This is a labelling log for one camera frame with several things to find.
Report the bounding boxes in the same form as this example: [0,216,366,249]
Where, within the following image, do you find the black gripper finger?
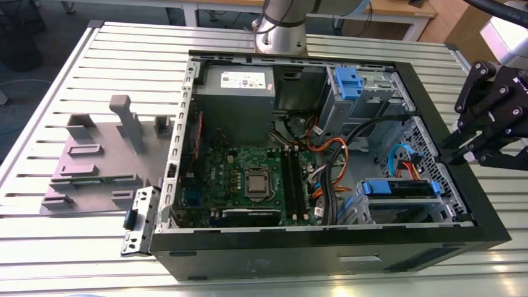
[442,144,528,171]
[436,60,522,156]

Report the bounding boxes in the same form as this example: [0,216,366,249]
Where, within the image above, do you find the power wire with black plug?
[394,154,426,184]

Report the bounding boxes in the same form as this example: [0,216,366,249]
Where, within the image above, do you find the blue data wire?
[386,144,416,179]

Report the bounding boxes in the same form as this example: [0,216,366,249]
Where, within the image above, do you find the hard disk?
[337,178,442,225]

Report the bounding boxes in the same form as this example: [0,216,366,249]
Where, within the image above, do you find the silver disk bay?
[354,178,470,225]

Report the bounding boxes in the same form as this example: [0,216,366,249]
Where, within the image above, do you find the wooden cabinet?
[420,0,528,83]

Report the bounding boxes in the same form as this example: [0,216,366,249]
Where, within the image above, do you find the silver drive cage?
[318,64,416,137]

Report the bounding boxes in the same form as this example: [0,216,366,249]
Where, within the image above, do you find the wooden top desk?
[181,0,438,43]

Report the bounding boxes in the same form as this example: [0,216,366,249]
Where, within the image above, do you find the black RAM slot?
[290,145,309,221]
[281,145,298,221]

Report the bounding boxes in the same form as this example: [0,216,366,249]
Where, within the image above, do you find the CPU socket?
[241,166,276,204]

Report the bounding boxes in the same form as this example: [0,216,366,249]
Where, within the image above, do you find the silver CPU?
[246,176,269,195]

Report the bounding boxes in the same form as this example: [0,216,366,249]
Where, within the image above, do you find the black PC case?
[146,49,512,282]

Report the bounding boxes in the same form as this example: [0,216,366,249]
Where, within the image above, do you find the grey power supply unit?
[192,66,276,147]

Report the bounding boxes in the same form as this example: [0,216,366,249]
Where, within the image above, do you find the black graphics card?
[209,207,281,228]

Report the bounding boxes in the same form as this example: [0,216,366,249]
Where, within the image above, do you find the green motherboard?
[172,145,326,228]

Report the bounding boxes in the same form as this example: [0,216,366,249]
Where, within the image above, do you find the grey parts rack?
[38,94,178,216]

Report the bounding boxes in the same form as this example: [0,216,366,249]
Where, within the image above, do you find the black office chair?
[0,0,46,74]

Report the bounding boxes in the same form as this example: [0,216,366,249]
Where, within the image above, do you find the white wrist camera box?
[478,1,528,68]

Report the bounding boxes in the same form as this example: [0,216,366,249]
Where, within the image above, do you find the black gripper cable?
[465,0,528,25]

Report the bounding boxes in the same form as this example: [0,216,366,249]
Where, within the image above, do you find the orange power wires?
[304,139,352,199]

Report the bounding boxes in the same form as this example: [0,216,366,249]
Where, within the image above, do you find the black cable bundle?
[318,113,413,225]

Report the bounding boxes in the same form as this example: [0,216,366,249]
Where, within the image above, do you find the yellow black supply wires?
[268,128,300,148]

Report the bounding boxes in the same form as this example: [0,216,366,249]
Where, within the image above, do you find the thin red wire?
[185,110,206,179]

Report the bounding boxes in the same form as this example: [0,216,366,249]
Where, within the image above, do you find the silver expansion slot bracket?
[120,185,161,257]

